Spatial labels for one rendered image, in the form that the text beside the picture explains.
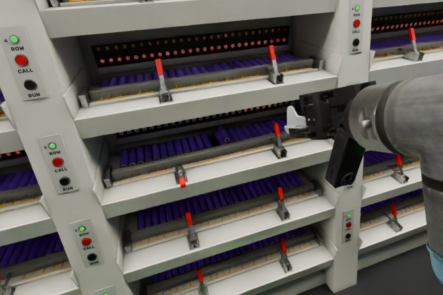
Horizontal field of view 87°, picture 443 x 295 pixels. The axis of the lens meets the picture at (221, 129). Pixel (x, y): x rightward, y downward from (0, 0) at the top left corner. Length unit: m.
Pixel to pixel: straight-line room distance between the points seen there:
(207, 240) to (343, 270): 0.50
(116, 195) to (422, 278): 1.04
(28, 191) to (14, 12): 0.37
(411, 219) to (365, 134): 0.84
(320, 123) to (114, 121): 0.39
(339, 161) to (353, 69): 0.34
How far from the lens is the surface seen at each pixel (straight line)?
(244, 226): 0.71
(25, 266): 0.81
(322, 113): 0.41
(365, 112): 0.33
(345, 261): 0.97
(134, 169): 0.61
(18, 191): 0.70
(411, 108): 0.29
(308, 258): 0.91
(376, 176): 0.96
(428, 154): 0.30
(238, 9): 0.55
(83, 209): 0.60
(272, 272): 0.86
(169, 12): 0.51
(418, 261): 1.24
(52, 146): 0.55
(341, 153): 0.40
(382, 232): 1.06
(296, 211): 0.76
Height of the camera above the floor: 0.81
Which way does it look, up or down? 17 degrees down
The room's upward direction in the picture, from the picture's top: 7 degrees counter-clockwise
